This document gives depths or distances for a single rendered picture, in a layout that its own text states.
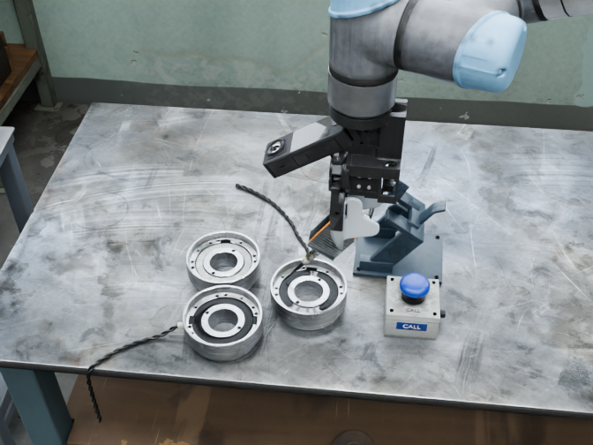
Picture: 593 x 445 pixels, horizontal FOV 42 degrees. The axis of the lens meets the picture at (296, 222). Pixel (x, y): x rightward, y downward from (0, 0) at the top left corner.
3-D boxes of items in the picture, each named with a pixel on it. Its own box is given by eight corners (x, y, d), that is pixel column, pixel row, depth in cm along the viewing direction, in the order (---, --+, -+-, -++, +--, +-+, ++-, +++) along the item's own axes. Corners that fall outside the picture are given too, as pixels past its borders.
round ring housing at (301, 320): (343, 337, 102) (344, 317, 100) (266, 331, 103) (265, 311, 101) (348, 280, 110) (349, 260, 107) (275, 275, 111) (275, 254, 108)
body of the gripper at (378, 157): (395, 210, 89) (405, 125, 81) (323, 203, 90) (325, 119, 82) (399, 169, 95) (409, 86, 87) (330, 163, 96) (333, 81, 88)
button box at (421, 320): (383, 336, 102) (386, 313, 99) (385, 297, 108) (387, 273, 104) (444, 342, 102) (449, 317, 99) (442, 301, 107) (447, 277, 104)
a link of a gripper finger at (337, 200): (341, 238, 92) (345, 177, 87) (328, 237, 92) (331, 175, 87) (345, 215, 96) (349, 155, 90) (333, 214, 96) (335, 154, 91)
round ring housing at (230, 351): (265, 305, 107) (264, 284, 104) (261, 365, 99) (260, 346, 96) (190, 305, 107) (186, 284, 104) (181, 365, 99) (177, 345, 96)
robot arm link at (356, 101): (324, 84, 79) (333, 45, 85) (323, 121, 83) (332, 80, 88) (396, 90, 79) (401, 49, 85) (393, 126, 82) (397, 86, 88)
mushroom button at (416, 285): (396, 316, 102) (400, 290, 98) (396, 294, 105) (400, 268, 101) (426, 319, 102) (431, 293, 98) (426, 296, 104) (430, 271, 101)
